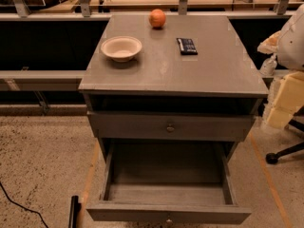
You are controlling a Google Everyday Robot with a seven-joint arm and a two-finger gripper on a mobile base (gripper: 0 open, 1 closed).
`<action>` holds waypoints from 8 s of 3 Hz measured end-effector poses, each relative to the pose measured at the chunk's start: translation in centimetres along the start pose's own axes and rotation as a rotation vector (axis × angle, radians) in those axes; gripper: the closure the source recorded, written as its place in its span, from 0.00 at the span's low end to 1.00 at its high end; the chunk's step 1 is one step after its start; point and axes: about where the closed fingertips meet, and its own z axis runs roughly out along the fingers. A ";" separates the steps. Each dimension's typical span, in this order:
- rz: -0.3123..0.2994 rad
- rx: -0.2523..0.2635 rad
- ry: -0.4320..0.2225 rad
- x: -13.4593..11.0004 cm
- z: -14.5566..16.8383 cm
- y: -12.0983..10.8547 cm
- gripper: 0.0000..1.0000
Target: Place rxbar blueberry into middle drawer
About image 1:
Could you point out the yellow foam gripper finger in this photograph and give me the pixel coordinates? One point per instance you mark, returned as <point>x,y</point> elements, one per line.
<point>286,97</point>
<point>269,45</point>

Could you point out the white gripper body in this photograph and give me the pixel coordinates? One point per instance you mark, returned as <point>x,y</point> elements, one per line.
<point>293,47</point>

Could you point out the dark blue rxbar wrapper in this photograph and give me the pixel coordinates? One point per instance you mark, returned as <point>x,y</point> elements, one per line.
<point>187,46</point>

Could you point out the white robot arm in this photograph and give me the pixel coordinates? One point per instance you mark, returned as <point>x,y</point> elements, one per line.
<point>290,48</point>

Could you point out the grey wooden drawer cabinet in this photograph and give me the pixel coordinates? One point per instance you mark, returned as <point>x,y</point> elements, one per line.
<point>220,80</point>

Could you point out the open grey bottom drawer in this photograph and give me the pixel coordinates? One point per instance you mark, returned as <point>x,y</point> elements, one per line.
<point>171,182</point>

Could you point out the closed grey middle drawer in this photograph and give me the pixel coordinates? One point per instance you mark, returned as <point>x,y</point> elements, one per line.
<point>123,125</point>

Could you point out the black office chair base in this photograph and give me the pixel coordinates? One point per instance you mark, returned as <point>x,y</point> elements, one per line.
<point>294,141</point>

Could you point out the orange fruit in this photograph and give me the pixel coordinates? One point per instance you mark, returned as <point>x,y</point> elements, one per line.
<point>157,18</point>

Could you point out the white paper bowl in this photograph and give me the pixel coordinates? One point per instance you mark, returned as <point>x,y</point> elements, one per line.
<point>121,48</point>

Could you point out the black bar on floor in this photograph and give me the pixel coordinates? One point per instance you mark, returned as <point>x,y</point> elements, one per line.
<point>74,210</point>

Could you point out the grey metal railing frame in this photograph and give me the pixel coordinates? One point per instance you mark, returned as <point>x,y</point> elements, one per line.
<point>33,57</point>

